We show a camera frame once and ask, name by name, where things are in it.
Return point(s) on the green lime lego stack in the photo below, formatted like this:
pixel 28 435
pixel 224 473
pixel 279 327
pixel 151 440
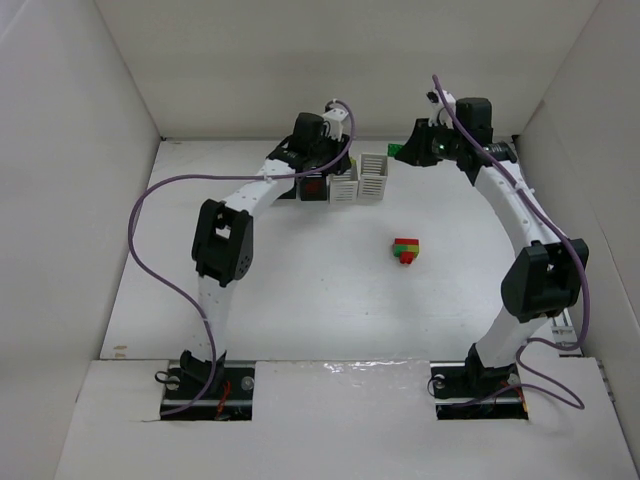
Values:
pixel 393 149

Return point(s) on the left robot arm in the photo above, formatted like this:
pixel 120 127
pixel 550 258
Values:
pixel 223 244

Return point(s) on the red green lego stack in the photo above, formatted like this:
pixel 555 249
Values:
pixel 406 250

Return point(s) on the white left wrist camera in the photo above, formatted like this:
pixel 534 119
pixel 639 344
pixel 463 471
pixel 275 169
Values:
pixel 334 119

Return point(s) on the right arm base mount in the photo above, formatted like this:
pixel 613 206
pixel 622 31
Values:
pixel 459 395

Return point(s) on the aluminium rail right side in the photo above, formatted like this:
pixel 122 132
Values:
pixel 562 329

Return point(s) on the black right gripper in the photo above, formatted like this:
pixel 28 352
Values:
pixel 415 148

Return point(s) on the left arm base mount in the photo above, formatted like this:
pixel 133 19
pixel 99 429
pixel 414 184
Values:
pixel 230 399

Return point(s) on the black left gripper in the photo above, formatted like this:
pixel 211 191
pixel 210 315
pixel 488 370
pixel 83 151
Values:
pixel 311 185

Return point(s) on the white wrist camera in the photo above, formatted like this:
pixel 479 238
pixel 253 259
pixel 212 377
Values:
pixel 440 105
pixel 334 119

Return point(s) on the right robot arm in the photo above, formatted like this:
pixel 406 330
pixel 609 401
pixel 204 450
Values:
pixel 548 271

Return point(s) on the white slotted bin far right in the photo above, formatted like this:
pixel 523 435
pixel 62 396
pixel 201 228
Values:
pixel 373 176

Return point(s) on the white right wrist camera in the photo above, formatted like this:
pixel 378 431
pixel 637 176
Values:
pixel 440 105

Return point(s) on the white slotted bin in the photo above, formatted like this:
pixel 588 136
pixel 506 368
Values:
pixel 373 176
pixel 343 188

